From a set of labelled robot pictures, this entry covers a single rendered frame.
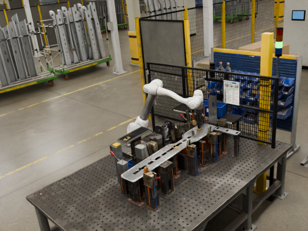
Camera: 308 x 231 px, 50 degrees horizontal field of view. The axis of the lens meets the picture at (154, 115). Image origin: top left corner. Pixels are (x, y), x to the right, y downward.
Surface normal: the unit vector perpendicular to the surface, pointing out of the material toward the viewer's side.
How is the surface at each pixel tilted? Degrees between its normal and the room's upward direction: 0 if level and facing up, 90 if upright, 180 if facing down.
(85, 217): 0
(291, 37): 90
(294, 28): 90
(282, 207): 0
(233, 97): 90
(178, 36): 90
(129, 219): 0
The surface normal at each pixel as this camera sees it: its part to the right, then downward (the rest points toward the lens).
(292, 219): -0.08, -0.92
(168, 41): -0.72, 0.32
